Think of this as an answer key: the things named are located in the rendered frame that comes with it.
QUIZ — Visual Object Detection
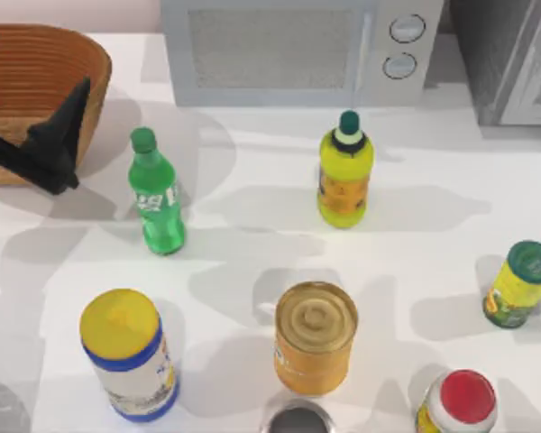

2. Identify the grey cabinet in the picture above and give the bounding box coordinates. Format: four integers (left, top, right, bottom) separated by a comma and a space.
448, 0, 541, 128

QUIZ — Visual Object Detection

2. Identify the pale microwave oven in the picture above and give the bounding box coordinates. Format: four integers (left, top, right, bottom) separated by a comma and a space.
159, 0, 446, 110

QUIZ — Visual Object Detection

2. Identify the yellow jar with red lid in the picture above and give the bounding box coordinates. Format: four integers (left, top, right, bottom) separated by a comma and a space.
415, 369, 499, 433

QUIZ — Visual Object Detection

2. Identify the brown woven basket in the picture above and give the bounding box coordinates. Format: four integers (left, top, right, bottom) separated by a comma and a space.
0, 23, 114, 187

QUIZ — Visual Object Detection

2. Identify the yellow can with green lid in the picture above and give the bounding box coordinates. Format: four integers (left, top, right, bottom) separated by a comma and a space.
481, 239, 541, 330

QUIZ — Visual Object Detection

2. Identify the grey cabinet door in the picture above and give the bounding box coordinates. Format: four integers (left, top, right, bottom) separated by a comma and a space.
498, 0, 541, 126

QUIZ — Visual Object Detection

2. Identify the round microwave knob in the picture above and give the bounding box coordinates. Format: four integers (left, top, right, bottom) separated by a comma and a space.
389, 14, 426, 43
382, 51, 418, 81

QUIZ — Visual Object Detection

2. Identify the microwave door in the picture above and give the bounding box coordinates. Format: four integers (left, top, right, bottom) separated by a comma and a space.
160, 0, 376, 108

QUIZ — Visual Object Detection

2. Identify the white blue can yellow lid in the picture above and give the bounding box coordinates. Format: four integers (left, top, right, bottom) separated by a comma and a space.
78, 288, 182, 424

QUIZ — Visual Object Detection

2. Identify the yellow bottle with green cap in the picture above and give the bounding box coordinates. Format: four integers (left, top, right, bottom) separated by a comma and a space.
316, 109, 377, 229

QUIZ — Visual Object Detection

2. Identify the golden tin can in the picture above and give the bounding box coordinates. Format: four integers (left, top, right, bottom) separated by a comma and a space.
273, 281, 360, 398

